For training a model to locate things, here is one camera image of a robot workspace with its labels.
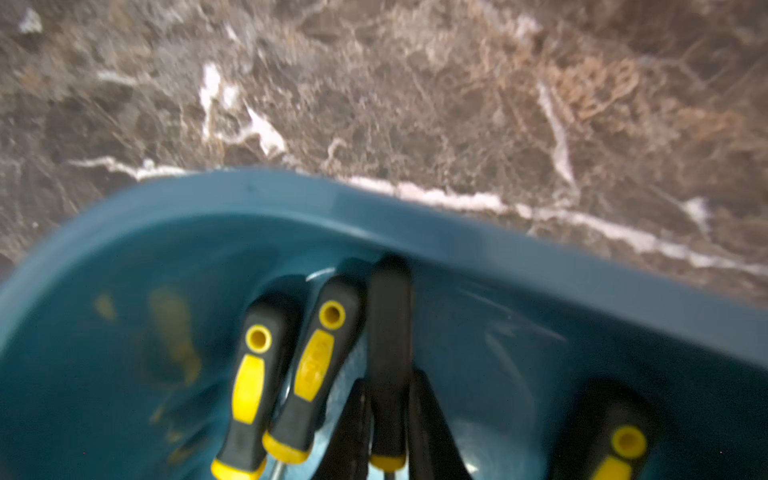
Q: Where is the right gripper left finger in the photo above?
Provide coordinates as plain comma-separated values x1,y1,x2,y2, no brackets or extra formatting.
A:
311,378,372,480

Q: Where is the teal plastic storage box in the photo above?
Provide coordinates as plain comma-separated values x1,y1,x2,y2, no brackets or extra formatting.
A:
1,170,767,479

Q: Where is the yellow black file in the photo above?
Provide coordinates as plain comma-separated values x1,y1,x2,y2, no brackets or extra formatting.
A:
366,256,413,479
211,292,302,479
262,275,365,479
547,377,660,479

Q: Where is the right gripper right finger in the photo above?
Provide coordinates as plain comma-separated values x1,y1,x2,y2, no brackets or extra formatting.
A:
407,368,472,480

